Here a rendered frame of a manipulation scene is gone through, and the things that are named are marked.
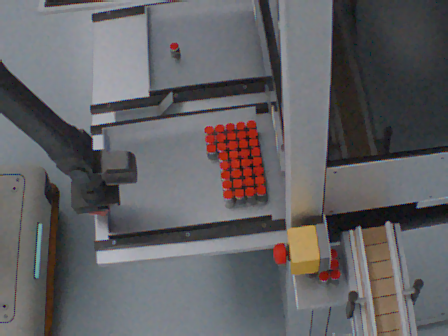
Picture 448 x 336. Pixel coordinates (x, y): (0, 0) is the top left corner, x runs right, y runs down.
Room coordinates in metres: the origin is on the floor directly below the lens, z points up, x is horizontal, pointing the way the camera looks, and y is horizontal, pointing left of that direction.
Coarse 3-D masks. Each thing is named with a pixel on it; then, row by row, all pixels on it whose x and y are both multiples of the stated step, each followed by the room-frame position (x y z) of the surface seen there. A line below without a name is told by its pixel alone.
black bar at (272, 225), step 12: (204, 228) 0.71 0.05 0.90; (216, 228) 0.71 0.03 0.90; (228, 228) 0.70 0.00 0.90; (240, 228) 0.70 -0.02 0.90; (252, 228) 0.69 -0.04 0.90; (264, 228) 0.69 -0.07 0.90; (276, 228) 0.69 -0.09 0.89; (96, 240) 0.72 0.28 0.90; (108, 240) 0.72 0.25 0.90; (120, 240) 0.71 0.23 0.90; (132, 240) 0.71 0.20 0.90; (144, 240) 0.70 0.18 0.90; (156, 240) 0.70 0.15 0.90; (168, 240) 0.70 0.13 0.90; (180, 240) 0.70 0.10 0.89; (192, 240) 0.69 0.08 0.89
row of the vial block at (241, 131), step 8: (240, 128) 0.91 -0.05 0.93; (240, 136) 0.89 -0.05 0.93; (240, 144) 0.87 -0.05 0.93; (240, 152) 0.86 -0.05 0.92; (248, 152) 0.85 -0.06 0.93; (240, 160) 0.85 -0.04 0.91; (248, 160) 0.83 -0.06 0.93; (248, 168) 0.82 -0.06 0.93; (248, 176) 0.80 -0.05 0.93; (248, 184) 0.78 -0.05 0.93; (248, 192) 0.76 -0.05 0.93; (248, 200) 0.75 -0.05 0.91; (256, 200) 0.76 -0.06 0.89
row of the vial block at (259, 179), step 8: (248, 128) 0.91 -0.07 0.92; (256, 128) 0.91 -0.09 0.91; (248, 136) 0.90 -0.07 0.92; (256, 136) 0.89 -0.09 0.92; (256, 144) 0.87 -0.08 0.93; (256, 152) 0.85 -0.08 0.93; (256, 160) 0.83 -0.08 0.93; (256, 168) 0.81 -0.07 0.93; (256, 176) 0.80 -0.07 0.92; (264, 176) 0.80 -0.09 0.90; (256, 184) 0.78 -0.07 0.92; (264, 184) 0.78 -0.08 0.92; (256, 192) 0.76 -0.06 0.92; (264, 192) 0.75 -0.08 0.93; (264, 200) 0.75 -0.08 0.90
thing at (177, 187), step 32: (128, 128) 0.98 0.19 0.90; (160, 128) 0.97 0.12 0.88; (192, 128) 0.96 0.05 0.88; (160, 160) 0.89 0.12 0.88; (192, 160) 0.88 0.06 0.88; (128, 192) 0.83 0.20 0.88; (160, 192) 0.82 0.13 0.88; (192, 192) 0.81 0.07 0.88; (128, 224) 0.75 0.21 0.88; (160, 224) 0.74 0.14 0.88; (192, 224) 0.72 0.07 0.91; (224, 224) 0.71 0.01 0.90
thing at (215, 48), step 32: (192, 0) 1.31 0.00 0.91; (224, 0) 1.31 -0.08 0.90; (160, 32) 1.25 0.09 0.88; (192, 32) 1.23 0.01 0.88; (224, 32) 1.22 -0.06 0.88; (256, 32) 1.20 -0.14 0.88; (160, 64) 1.15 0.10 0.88; (192, 64) 1.13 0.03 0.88; (224, 64) 1.12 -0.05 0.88; (256, 64) 1.11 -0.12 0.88
